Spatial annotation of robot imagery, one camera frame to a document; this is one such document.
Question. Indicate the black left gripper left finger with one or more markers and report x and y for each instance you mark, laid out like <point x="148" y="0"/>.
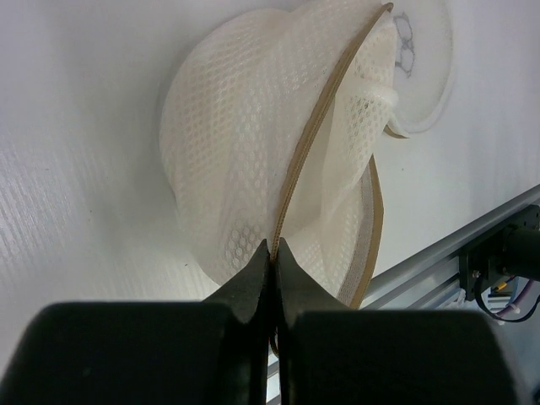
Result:
<point x="148" y="352"/>

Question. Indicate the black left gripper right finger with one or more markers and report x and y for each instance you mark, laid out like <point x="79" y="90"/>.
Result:
<point x="331" y="354"/>

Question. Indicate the beige trimmed round laundry bag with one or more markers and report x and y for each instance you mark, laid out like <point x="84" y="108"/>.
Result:
<point x="268" y="131"/>

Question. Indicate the aluminium mounting rail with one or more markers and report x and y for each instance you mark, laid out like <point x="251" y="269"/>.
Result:
<point x="429" y="280"/>

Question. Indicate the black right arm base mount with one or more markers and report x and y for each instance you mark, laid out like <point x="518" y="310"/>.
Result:
<point x="510" y="248"/>

